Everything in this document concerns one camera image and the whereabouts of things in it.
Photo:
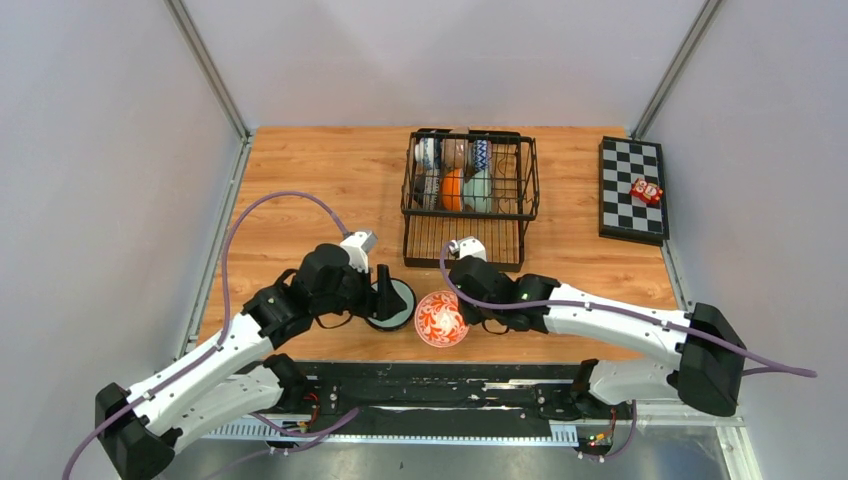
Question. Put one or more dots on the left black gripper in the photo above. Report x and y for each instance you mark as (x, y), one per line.
(387, 302)

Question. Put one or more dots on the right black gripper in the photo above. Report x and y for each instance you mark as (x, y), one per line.
(470, 316)

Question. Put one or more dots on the black celadon bowl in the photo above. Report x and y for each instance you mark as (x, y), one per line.
(401, 307)

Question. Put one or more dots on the red floral small bowl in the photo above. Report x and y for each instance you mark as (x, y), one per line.
(437, 320)

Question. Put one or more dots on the pale green bowl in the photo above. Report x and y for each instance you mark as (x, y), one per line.
(477, 192)

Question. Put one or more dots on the white orange bowl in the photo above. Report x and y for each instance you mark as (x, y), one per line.
(451, 190)

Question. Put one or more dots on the black wire dish rack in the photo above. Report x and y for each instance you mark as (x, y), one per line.
(516, 198)

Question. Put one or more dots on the black cream patterned bowl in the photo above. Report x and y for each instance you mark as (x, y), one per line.
(426, 188)

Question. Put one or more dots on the red patterned bowl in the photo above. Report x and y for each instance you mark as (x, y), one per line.
(480, 155)

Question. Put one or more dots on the brown cream glazed bowl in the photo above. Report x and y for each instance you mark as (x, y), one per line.
(454, 149)

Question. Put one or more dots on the blue floral bowl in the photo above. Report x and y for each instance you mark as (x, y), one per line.
(427, 153)

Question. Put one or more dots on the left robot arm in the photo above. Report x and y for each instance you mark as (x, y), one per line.
(212, 358)

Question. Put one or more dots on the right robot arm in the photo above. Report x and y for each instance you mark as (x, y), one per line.
(694, 357)

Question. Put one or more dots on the black white checkerboard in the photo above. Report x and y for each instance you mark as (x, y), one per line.
(632, 203)

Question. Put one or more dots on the small red toy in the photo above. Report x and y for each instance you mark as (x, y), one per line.
(648, 192)

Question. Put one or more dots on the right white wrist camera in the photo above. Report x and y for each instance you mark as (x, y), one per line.
(467, 247)

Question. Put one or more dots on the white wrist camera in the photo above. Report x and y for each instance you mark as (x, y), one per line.
(467, 247)
(358, 245)

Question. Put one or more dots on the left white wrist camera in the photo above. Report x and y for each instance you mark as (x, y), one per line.
(358, 245)

